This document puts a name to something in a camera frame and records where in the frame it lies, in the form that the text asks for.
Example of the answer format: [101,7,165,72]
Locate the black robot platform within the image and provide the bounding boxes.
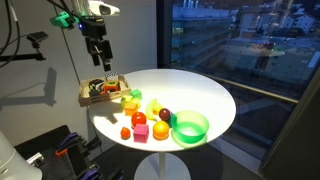
[13,124,104,180]

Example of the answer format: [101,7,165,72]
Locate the small orange ball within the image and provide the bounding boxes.
[119,126,132,141]

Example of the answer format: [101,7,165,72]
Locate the pink cube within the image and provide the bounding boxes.
[132,123,150,144]

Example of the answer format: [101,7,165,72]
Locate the orange cube with number nine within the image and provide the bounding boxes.
[103,80,121,94]

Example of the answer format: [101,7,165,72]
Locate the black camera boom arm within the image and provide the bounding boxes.
[0,41,47,63]

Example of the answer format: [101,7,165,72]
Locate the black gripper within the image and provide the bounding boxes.
[79,15,114,72]

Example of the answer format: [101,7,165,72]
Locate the yellow toy banana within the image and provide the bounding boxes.
[145,98,164,122]

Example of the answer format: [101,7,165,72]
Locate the dark red toy plum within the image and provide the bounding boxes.
[158,107,172,122]

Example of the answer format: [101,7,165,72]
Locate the toy orange fruit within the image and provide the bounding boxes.
[152,120,171,141]

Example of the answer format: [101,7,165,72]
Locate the green plastic bowl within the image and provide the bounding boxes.
[170,109,211,145]

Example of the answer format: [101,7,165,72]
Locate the window handrail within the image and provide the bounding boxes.
[171,64,300,105]

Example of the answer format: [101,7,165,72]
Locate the silver metal bracket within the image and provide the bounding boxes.
[26,151,46,168]

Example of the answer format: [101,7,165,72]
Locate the white table pedestal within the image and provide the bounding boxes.
[133,151,192,180]

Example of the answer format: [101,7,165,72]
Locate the yellow cube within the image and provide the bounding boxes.
[131,97,142,109]

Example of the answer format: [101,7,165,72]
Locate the black camera on stand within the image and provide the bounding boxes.
[26,31,50,44]

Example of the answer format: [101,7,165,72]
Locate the red toy apple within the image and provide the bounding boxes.
[130,111,148,130]

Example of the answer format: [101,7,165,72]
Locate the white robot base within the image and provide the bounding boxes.
[0,129,44,180]

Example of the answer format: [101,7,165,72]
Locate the wooden tray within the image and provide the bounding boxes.
[77,73,132,108]

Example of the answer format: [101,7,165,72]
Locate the green cube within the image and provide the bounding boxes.
[129,88,143,101]

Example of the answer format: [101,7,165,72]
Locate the checkered cube with number four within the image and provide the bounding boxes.
[104,70,120,83]

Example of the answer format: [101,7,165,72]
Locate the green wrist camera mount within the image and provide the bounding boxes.
[49,11,80,30]

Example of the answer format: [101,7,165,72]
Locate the purple clamp with orange tip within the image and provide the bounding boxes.
[54,131,103,158]

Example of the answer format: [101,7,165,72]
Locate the grey printed cube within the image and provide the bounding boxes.
[89,88,102,98]

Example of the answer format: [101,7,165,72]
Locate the plain orange cube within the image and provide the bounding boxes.
[123,102,139,117]

